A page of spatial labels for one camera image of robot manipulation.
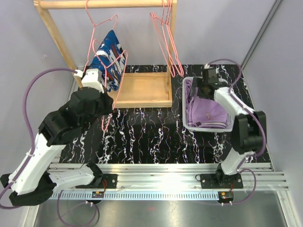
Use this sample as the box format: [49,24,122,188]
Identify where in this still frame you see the pink hanger with purple trousers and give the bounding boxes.
[92,38,128,132]

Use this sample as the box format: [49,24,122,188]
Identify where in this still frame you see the purple trousers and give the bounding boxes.
[184,79,229,128]

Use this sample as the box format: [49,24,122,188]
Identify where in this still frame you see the blue patterned trousers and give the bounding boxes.
[89,30,125,92]

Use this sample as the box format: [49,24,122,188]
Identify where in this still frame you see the pink hanger with blue trousers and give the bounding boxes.
[82,0,119,74]

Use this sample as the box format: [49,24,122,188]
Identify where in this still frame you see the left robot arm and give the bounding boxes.
[0,87,114,207]

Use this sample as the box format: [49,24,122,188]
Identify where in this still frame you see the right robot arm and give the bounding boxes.
[192,68,266,189]

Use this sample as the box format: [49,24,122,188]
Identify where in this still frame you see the wooden clothes rack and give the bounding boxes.
[33,0,177,108]

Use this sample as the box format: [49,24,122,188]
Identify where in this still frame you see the white plastic basket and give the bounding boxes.
[181,76,236,133]

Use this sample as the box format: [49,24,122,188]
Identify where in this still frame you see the black marble table mat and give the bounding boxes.
[59,63,272,164]

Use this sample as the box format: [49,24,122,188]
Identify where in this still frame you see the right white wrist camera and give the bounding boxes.
[204,64,213,70]

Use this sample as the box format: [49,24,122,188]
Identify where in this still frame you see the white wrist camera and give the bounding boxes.
[204,64,213,70]
[74,69,105,94]

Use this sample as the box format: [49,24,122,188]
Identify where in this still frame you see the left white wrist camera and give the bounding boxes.
[74,69,105,94]

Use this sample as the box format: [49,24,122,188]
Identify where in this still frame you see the aluminium mounting rail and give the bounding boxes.
[51,163,289,201]

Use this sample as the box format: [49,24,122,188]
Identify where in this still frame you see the pink empty wire hanger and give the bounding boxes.
[150,12,172,77]

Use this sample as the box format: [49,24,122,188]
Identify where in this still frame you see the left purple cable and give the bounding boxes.
[0,67,79,210]

